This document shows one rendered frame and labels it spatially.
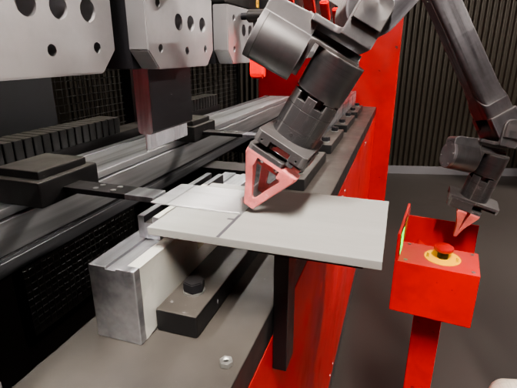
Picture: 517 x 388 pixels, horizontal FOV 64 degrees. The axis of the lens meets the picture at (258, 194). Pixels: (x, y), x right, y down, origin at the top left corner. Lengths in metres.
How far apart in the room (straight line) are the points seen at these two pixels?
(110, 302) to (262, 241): 0.19
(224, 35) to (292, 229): 0.29
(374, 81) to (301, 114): 2.17
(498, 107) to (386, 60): 1.70
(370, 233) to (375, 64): 2.18
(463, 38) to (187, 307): 0.73
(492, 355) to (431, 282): 1.17
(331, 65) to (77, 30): 0.24
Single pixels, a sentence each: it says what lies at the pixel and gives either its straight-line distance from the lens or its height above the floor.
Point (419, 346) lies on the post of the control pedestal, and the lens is 1.10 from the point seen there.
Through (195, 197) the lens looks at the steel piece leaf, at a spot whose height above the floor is 1.00.
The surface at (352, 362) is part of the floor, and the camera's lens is 1.85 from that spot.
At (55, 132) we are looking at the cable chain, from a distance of 0.93.
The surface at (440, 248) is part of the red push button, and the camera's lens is 0.94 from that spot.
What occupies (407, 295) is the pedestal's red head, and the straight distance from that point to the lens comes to 0.95.
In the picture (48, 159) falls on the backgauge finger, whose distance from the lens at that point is 0.71.
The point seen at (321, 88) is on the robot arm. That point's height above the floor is 1.16.
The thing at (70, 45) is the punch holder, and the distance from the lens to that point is 0.35.
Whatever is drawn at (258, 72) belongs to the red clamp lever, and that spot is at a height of 1.16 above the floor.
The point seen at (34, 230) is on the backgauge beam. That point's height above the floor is 0.94.
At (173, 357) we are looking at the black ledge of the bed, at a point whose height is 0.88.
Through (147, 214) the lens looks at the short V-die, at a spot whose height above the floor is 1.00.
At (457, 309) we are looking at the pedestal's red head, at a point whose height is 0.70.
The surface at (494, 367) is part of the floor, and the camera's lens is 2.02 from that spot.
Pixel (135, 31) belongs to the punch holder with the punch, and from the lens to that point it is 0.44.
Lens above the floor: 1.19
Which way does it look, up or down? 19 degrees down
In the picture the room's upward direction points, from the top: straight up
